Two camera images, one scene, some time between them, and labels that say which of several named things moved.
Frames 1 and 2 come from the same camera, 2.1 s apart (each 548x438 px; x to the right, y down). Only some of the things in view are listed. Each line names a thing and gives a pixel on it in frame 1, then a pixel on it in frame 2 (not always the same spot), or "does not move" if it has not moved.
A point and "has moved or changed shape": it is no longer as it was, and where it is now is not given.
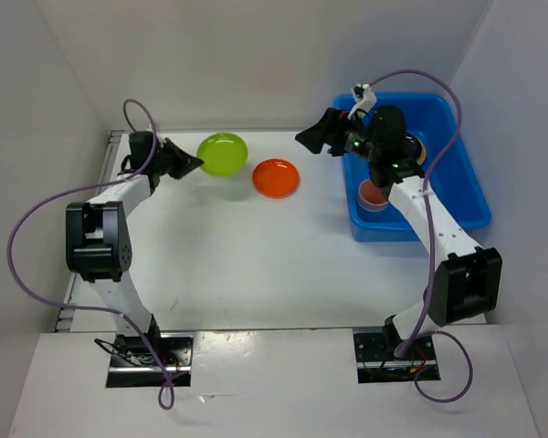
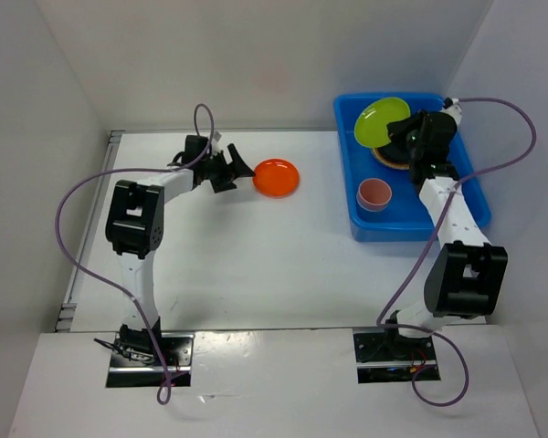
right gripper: [330, 130] → [398, 130]
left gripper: [185, 161] → [237, 165]
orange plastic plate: [276, 178] does not move
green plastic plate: [222, 153] has moved or changed shape
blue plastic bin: [456, 177] does not move
